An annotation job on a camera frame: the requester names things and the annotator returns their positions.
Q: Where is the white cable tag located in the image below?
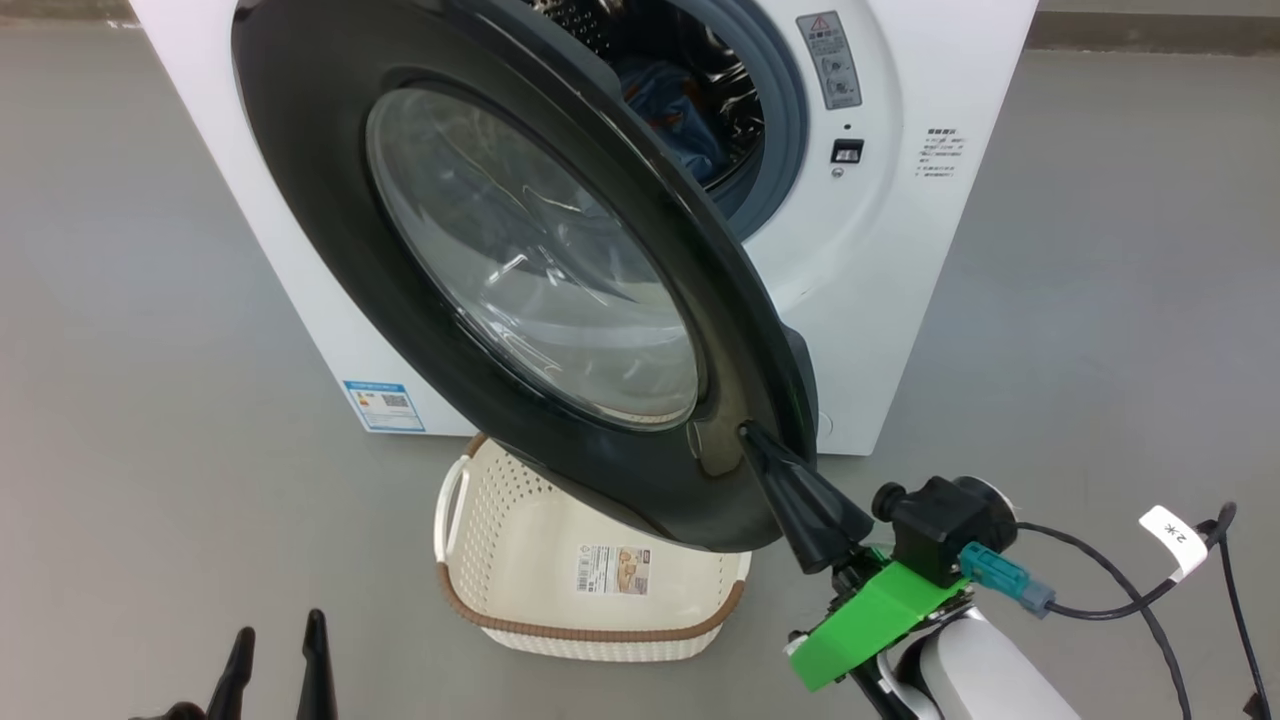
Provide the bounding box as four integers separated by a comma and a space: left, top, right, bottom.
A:
1138, 505, 1209, 581

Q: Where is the blue energy label sticker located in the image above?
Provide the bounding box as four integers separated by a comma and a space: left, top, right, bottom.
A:
343, 379, 426, 433

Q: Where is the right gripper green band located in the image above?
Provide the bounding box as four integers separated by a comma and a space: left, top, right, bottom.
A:
739, 422, 974, 694

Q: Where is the black-rimmed glass washer door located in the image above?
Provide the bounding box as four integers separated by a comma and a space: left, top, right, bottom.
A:
232, 0, 821, 553

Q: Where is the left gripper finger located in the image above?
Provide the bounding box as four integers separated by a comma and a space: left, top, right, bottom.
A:
205, 627, 256, 720
297, 608, 339, 720

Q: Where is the paper basket label sticker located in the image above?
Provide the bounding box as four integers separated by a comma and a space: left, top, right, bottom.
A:
576, 543, 651, 596

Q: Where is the stainless steel washer drum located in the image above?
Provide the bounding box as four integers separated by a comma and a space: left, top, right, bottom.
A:
520, 0, 766, 191

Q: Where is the grey rubber door seal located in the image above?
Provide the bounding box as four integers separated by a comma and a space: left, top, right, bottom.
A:
690, 0, 809, 223

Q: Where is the teal right camera connector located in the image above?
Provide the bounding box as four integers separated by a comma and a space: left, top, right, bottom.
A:
958, 543, 1057, 618

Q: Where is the white front-loading washing machine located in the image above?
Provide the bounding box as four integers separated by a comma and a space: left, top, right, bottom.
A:
130, 0, 1041, 459

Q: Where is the thin black cable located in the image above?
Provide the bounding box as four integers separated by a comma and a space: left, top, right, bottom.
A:
1010, 520, 1196, 720
1045, 500, 1271, 720

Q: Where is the printed instruction text label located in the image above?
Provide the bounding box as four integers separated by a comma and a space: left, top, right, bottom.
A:
915, 125, 969, 181

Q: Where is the grey warning sticker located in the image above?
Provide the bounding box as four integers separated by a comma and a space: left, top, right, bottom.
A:
796, 10, 863, 111

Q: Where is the cream basket with brown rim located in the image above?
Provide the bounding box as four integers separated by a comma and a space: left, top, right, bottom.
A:
433, 433, 753, 663

